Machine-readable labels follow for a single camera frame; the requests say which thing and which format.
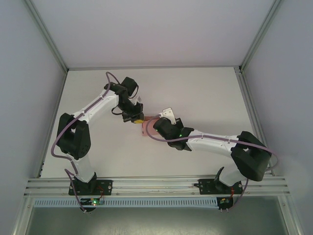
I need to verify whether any aluminium mounting beam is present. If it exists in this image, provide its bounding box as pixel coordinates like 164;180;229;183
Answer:
23;174;291;197

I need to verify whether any left circuit board green light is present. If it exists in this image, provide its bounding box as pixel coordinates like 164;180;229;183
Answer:
79;197;105;212

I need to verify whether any right circuit board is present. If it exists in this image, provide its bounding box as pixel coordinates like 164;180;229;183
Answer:
217;196;234;212

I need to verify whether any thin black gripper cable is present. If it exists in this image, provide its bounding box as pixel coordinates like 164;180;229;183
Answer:
111;105;126;116

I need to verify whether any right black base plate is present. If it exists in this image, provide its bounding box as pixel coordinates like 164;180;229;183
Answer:
199;178;245;196

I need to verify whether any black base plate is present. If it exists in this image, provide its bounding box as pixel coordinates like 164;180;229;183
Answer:
199;178;245;196
68;179;113;196

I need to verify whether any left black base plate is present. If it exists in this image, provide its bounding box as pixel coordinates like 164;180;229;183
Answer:
68;179;113;196

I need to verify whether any white slotted cable duct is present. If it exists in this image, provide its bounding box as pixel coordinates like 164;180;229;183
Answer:
33;197;219;208

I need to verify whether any left aluminium side rail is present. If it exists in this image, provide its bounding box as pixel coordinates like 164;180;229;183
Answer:
36;70;68;178

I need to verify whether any aluminium side rail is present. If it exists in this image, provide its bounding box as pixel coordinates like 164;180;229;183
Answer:
36;70;68;178
235;68;276;176

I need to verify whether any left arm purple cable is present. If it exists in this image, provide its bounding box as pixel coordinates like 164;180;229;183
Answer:
50;71;121;214

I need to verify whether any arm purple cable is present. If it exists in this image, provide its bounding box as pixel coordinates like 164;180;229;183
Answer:
145;112;280;212
50;71;121;214

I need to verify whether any right aluminium side rail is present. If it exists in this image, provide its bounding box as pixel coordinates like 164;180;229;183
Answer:
235;68;276;176

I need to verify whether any left aluminium frame post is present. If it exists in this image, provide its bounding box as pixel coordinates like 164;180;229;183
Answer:
26;0;69;73

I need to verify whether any aluminium frame post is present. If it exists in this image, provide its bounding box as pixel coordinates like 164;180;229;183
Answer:
239;0;284;73
26;0;69;73

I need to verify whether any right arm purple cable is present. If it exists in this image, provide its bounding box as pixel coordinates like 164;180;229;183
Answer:
145;112;280;212

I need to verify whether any right aluminium frame post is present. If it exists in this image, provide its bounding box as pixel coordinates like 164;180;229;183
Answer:
239;0;284;73

